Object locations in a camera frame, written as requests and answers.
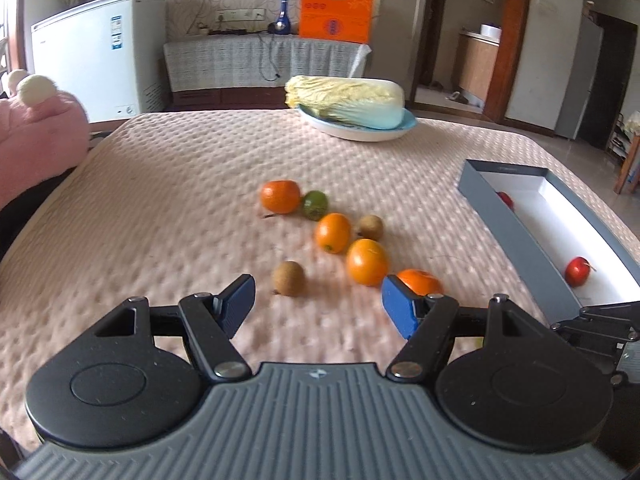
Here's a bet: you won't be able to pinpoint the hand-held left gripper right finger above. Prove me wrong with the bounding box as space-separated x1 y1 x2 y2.
381 275 551 380

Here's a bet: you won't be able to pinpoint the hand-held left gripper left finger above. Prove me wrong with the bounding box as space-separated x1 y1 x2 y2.
95 274 257 381

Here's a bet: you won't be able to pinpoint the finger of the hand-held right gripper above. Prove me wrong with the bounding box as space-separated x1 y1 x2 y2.
550 300 640 377

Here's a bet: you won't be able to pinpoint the orange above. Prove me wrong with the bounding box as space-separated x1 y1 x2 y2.
396 269 444 297
260 180 302 214
346 239 390 287
314 213 352 254

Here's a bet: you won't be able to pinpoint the kiwi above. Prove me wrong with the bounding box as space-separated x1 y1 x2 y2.
272 261 306 297
356 214 385 241

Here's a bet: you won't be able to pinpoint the grey cardboard box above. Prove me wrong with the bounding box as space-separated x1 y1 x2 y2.
457 159 640 323

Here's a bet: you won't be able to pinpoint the green round fruit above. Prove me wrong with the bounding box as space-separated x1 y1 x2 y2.
301 190 329 221

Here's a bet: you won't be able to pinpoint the beige quilted bedspread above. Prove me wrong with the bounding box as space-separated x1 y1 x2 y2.
0 110 640 456

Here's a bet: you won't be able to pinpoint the wooden stool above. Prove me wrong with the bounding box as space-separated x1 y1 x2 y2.
612 135 640 196

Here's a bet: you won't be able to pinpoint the light blue plate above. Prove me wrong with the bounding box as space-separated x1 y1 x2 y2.
297 105 418 142

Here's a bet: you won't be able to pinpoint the shoe rack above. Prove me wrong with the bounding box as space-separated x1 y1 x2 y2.
605 110 640 166

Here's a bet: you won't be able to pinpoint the dark wooden cabinet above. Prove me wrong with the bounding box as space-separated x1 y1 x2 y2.
170 85 301 112

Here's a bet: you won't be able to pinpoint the napa cabbage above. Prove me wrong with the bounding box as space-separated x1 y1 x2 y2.
285 75 405 129

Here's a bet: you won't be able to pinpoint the dark cloth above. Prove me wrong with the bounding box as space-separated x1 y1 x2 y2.
0 162 90 261

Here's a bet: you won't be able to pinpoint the wooden kitchen cabinet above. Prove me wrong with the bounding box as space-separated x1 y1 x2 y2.
457 30 501 113

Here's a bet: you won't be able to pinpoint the grey refrigerator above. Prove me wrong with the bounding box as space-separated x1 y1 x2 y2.
555 10 606 141

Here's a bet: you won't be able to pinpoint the pink plush toy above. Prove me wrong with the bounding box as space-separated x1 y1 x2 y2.
0 69 91 211

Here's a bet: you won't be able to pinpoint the blue glass bottle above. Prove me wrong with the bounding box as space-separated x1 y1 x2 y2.
272 0 293 36

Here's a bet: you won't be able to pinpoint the white chest freezer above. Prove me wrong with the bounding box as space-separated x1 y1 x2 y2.
31 0 168 123

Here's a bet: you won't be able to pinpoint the orange cardboard box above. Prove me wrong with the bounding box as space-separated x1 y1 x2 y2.
299 0 376 45

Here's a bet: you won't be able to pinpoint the black hanging cable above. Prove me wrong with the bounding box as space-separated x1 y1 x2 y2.
257 35 281 82

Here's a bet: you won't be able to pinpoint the brown wooden door frame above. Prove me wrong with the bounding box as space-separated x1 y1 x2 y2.
482 0 533 123

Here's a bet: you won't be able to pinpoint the white wall sockets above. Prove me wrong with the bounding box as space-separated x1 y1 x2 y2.
216 7 266 23

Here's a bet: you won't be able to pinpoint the wooden window frame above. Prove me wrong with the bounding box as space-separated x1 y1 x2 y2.
0 0 36 78

